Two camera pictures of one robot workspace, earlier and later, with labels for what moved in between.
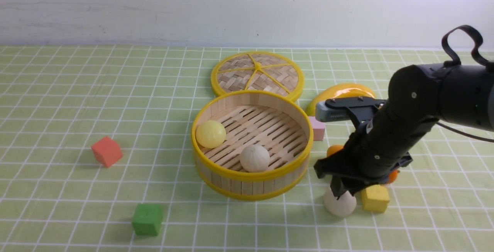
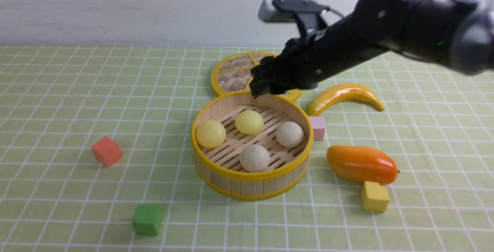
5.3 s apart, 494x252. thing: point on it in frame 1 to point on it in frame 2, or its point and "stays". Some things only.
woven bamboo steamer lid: [259, 71] stays
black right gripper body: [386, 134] to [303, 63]
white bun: [344, 205] to [289, 134]
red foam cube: [107, 151] stays
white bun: [254, 158] stays
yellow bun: [210, 134] stays
